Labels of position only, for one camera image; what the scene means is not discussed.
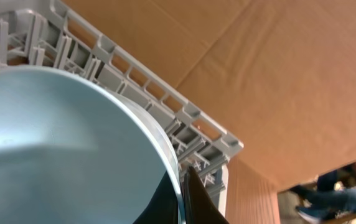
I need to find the person in blue jeans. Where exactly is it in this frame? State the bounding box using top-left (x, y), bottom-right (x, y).
top-left (290, 162), bottom-right (356, 223)

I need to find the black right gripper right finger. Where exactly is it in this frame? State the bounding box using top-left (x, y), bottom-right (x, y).
top-left (183, 166), bottom-right (228, 224)

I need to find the grey dishwasher rack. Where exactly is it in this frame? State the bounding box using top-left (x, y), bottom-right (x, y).
top-left (0, 0), bottom-right (244, 213)

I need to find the brown cardboard box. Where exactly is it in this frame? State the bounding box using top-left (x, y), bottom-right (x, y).
top-left (68, 0), bottom-right (356, 223)

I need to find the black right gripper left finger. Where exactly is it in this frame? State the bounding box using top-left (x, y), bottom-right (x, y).
top-left (133, 172), bottom-right (179, 224)

